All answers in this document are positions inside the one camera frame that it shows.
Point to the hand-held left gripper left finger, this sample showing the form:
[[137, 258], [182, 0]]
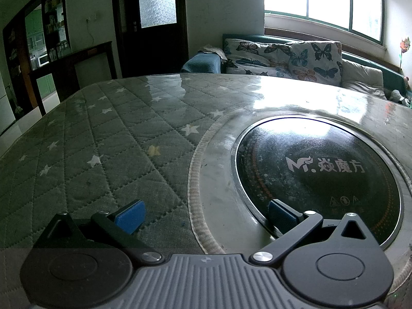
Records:
[[130, 217]]

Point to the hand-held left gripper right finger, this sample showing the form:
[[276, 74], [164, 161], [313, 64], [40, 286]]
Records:
[[280, 215]]

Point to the round black heater plate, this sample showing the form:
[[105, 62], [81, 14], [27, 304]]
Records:
[[322, 141]]

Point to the quilted star table cover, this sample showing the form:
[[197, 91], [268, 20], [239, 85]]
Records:
[[96, 135]]

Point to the butterfly print cushion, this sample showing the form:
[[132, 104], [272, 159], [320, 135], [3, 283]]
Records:
[[251, 50], [317, 59]]

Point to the cream pillow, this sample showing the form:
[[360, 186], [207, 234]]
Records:
[[363, 77]]

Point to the blue cushion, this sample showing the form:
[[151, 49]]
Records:
[[201, 62]]

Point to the dark door with frosted glass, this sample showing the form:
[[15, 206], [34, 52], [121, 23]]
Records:
[[151, 48]]

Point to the dark wooden console table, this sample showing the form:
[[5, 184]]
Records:
[[87, 51]]

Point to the beige cloth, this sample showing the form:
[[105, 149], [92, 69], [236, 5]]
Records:
[[210, 52]]

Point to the green sofa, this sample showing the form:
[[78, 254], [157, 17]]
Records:
[[391, 75]]

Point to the small white appliance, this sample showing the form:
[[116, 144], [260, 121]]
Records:
[[43, 60]]

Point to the dark wooden display cabinet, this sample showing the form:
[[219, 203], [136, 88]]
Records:
[[19, 54]]

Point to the colourful pinwheel toy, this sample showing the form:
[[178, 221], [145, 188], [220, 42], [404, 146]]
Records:
[[403, 45]]

